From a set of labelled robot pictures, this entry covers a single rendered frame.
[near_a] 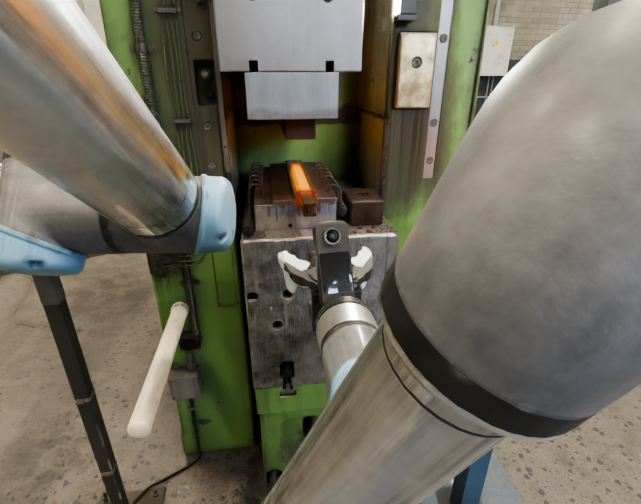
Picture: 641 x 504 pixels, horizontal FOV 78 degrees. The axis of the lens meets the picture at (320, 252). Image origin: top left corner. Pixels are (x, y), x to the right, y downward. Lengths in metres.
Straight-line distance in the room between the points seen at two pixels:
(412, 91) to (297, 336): 0.69
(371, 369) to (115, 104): 0.18
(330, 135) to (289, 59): 0.55
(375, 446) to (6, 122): 0.22
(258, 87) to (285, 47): 0.10
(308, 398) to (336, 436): 0.99
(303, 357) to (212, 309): 0.33
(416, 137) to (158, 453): 1.40
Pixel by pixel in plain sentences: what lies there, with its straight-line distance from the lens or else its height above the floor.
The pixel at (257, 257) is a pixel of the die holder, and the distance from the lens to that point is 0.95.
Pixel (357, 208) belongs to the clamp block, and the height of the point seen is 0.96.
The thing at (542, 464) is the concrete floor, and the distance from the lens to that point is 1.78.
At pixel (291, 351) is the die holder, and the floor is 0.59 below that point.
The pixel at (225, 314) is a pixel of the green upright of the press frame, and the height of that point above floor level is 0.59.
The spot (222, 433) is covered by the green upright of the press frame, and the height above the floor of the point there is 0.09.
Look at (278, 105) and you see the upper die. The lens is 0.92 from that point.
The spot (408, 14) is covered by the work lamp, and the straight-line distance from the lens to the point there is 1.08.
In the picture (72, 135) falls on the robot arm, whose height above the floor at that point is 1.24.
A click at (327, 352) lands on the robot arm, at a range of 0.44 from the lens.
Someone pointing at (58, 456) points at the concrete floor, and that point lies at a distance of 1.87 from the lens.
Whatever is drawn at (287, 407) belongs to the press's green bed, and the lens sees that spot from 1.23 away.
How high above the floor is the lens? 1.27
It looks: 25 degrees down
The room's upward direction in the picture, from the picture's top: straight up
